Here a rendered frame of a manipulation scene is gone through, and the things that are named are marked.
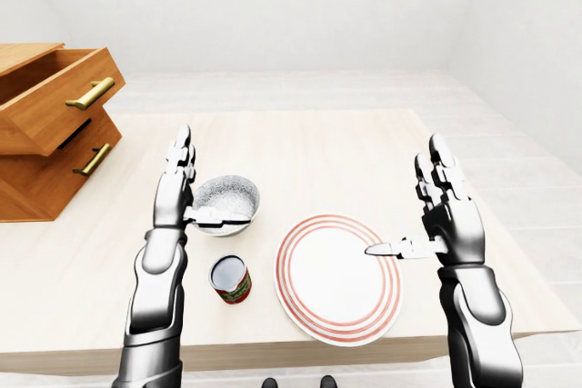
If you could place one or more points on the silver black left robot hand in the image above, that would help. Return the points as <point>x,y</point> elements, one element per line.
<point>170,199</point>

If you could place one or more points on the small dark rounded shape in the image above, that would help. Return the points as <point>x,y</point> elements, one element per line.
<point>270,382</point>
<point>328,381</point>

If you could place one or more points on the open wooden drawer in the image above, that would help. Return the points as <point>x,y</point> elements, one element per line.
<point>50,97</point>

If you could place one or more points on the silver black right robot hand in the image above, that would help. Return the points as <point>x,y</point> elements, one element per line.
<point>459,229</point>

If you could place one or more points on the white plate with red rings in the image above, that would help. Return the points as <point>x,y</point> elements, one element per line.
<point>336,281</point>

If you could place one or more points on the red and green food tin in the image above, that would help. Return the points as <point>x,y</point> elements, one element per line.
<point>231,283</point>

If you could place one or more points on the closed wooden drawer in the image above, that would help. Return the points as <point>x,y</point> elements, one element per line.
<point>68,170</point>

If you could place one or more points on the speckled grey patterned bowl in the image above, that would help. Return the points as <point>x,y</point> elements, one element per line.
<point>226,199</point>

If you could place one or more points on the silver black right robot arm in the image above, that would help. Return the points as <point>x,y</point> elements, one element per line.
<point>482,329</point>

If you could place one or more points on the wooden cabinet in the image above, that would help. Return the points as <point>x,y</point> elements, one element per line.
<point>41,179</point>

